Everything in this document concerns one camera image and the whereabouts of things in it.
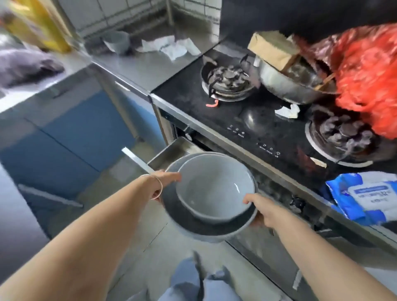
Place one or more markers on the stainless steel countertop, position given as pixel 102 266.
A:
pixel 149 71

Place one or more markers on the small grey cup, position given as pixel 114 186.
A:
pixel 118 42

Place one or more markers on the white paper scrap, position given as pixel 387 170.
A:
pixel 288 112
pixel 319 162

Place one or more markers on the cardboard box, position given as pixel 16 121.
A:
pixel 273 49

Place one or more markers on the red plastic bag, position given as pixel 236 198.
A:
pixel 366 77

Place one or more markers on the blue base cabinet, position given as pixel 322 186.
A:
pixel 77 133

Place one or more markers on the person's left forearm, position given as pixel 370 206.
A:
pixel 77 242

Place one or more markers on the purple cloth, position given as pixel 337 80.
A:
pixel 28 66

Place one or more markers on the person's right forearm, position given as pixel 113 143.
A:
pixel 316 257

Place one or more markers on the small pink piece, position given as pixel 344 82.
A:
pixel 212 104

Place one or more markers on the person's right hand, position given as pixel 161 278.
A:
pixel 265 212

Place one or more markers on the black stove knob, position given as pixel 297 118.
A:
pixel 189 135
pixel 297 204

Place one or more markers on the black glass gas stove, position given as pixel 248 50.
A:
pixel 263 130

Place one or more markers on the light blue trousers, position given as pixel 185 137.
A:
pixel 192 285

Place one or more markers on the person's left hand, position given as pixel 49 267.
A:
pixel 167 178

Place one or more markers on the white paper towel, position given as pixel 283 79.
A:
pixel 152 45
pixel 183 49

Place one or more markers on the black stove hood panel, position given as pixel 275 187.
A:
pixel 294 15

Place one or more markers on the blue wipes pack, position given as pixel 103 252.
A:
pixel 366 195

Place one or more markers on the grey wall pipe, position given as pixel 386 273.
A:
pixel 170 12

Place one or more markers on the steel drawer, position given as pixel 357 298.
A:
pixel 173 152

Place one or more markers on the yellow oil bottle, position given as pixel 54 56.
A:
pixel 46 28

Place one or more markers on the steel basin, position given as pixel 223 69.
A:
pixel 294 90

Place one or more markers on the glass stove cabinet door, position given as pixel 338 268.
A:
pixel 254 248

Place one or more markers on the small grey bowl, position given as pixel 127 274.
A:
pixel 214 186

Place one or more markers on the large grey bowl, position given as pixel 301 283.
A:
pixel 198 226

